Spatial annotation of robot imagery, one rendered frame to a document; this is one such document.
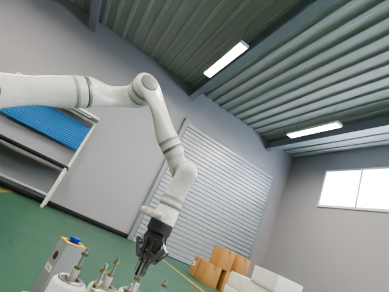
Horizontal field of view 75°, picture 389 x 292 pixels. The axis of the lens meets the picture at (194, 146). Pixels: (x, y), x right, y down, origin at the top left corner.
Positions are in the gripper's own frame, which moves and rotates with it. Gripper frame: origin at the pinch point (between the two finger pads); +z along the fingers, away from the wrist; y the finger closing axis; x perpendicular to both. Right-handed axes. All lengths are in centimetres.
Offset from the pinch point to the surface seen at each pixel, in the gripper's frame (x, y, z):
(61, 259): 7.7, 26.4, 8.8
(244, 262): -372, 127, -19
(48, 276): 8.3, 26.7, 14.5
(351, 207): -563, 17, -217
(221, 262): -331, 146, -5
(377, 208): -539, -29, -217
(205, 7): -128, 229, -365
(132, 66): -186, 454, -313
